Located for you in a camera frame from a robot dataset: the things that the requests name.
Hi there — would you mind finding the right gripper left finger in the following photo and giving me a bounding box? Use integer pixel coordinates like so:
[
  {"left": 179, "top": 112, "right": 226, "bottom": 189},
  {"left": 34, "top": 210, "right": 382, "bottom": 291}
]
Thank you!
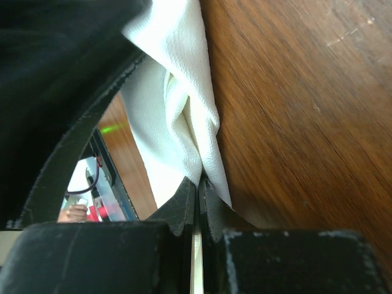
[{"left": 1, "top": 179, "right": 196, "bottom": 293}]

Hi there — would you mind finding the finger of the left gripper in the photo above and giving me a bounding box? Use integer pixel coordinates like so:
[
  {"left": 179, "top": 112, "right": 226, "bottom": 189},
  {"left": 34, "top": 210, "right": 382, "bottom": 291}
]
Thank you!
[{"left": 1, "top": 1, "right": 151, "bottom": 228}]

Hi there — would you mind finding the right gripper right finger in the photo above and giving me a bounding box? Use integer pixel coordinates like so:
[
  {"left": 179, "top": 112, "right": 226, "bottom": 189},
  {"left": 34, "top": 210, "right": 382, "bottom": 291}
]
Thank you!
[{"left": 198, "top": 178, "right": 389, "bottom": 293}]

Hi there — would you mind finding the white cloth napkin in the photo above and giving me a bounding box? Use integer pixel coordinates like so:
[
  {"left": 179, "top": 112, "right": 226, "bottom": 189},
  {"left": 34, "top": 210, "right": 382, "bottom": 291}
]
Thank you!
[{"left": 121, "top": 1, "right": 231, "bottom": 206}]

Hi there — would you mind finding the red object in background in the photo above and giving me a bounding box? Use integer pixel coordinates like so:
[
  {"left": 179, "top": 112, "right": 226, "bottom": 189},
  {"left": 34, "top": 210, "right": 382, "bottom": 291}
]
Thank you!
[{"left": 87, "top": 197, "right": 110, "bottom": 222}]

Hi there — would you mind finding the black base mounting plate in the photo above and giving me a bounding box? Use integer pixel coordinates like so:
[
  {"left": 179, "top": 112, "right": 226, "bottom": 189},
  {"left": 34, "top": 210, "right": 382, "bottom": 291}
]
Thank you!
[{"left": 90, "top": 128, "right": 139, "bottom": 222}]

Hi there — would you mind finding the person's hand in background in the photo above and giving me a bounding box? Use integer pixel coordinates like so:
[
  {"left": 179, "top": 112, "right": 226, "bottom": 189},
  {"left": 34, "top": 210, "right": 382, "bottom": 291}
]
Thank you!
[{"left": 58, "top": 205, "right": 88, "bottom": 223}]

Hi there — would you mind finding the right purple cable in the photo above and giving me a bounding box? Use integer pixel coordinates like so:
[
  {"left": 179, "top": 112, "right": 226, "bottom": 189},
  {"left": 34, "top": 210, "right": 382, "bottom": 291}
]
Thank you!
[{"left": 66, "top": 165, "right": 100, "bottom": 195}]

